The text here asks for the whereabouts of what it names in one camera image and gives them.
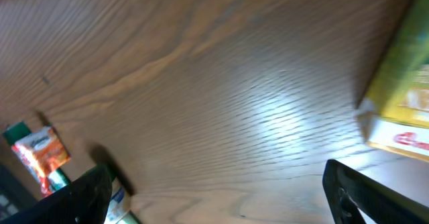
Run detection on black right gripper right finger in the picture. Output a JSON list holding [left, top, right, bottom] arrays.
[[322, 159, 428, 224]]

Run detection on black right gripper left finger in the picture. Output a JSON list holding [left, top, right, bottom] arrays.
[[1, 165, 112, 224]]

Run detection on orange snack packet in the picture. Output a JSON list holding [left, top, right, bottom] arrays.
[[11, 125, 71, 198]]

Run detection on green tea carton box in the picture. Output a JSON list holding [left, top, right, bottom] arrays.
[[357, 0, 428, 161]]

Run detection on green lid jar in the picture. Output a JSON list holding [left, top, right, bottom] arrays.
[[103, 165, 141, 224]]

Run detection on grey plastic mesh basket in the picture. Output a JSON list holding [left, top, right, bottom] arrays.
[[0, 165, 38, 221]]

